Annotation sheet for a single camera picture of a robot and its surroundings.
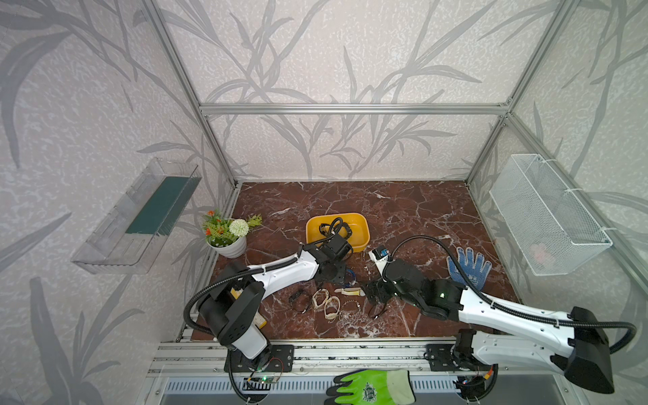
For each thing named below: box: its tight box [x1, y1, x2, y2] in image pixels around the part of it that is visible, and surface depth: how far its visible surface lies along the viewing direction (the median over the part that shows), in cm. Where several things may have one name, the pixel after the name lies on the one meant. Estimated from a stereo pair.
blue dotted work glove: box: [446, 246, 493, 292], surface depth 95 cm
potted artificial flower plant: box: [202, 208, 263, 260], surface depth 88 cm
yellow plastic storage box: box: [306, 212, 371, 252], surface depth 103 cm
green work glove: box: [324, 369, 416, 405], surface depth 69 cm
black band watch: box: [289, 289, 310, 313], surface depth 86 cm
